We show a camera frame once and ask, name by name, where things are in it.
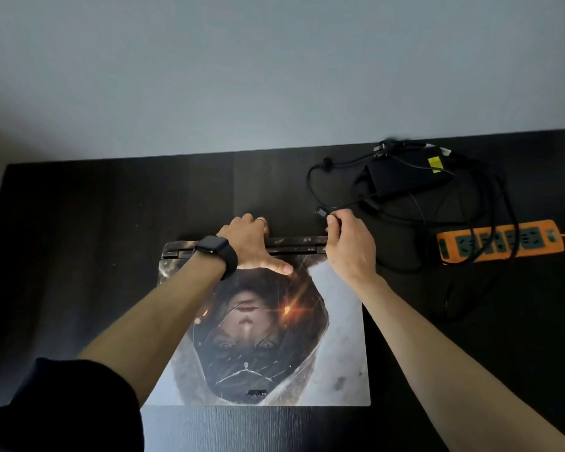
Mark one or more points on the person's right hand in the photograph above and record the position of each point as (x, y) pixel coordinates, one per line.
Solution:
(353, 249)

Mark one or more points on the dark wooden desk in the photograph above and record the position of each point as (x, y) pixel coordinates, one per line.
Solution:
(99, 230)

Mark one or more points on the laptop with printed portrait skin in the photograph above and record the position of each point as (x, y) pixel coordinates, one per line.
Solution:
(339, 353)

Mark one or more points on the person's left forearm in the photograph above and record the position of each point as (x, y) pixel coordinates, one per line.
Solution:
(150, 324)

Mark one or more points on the black shirt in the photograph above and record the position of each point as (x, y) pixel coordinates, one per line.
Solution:
(61, 409)

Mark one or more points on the person's left hand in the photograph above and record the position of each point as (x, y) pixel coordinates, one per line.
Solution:
(249, 244)

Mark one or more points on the person's right forearm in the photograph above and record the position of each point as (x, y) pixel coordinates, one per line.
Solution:
(452, 371)

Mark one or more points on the orange power strip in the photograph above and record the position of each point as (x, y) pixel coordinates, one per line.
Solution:
(537, 240)

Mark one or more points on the black smartwatch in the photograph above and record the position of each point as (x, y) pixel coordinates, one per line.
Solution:
(216, 251)

